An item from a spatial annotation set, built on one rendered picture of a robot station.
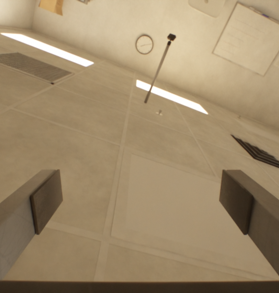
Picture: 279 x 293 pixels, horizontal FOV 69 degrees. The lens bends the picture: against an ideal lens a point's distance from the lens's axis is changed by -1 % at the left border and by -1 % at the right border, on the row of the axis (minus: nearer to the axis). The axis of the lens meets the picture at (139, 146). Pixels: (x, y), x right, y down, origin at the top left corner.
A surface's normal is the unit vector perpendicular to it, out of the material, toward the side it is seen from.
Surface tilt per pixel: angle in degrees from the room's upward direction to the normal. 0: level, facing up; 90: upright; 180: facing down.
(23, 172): 180
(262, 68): 90
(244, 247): 180
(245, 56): 90
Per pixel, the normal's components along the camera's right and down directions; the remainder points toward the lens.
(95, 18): 0.00, 0.45
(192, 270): 0.36, -0.83
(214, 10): 0.07, 0.21
